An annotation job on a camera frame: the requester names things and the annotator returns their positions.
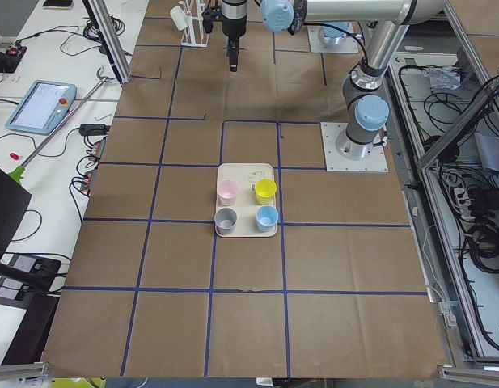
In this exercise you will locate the grey plastic cup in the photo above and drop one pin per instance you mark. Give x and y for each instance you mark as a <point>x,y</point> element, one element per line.
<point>225,220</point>

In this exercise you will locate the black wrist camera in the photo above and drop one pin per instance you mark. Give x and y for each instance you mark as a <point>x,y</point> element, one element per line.
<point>210,15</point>

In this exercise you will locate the light blue cup near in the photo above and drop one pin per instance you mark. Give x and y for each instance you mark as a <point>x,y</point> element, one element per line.
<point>266,218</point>

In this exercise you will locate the white wire cup rack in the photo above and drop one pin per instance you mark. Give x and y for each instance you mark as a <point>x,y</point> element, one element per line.
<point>194,35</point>

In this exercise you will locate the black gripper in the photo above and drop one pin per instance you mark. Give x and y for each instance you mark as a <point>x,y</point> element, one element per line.
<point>233,26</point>

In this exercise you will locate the white plastic cup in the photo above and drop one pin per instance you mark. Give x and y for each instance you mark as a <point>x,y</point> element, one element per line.
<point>179,18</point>

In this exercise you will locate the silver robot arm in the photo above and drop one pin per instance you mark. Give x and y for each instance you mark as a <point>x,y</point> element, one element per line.
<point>333,33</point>
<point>367,111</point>

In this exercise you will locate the black monitor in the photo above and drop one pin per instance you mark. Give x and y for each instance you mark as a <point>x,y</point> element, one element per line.
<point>14,201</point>

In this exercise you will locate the yellow plastic cup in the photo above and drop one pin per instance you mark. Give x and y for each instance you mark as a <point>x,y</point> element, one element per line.
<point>265,190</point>

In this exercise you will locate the aluminium frame post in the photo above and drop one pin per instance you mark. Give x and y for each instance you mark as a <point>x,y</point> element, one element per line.
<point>102,21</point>

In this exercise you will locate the blue teach pendant tablet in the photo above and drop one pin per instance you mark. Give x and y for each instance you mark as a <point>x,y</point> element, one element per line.
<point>42,108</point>

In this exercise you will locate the black power adapter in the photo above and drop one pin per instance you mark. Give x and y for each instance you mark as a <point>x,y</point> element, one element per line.
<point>93,129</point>

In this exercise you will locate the cream plastic tray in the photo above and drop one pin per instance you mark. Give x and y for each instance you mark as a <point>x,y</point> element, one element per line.
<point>246,175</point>

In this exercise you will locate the pink plastic cup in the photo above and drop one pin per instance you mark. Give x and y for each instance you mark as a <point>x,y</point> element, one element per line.
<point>227,191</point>

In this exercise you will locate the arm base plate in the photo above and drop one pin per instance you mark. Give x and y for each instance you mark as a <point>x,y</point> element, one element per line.
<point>349,46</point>
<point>342,155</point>

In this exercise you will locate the metal reacher grabber pole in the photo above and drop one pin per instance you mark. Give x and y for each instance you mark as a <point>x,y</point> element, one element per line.
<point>17,173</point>

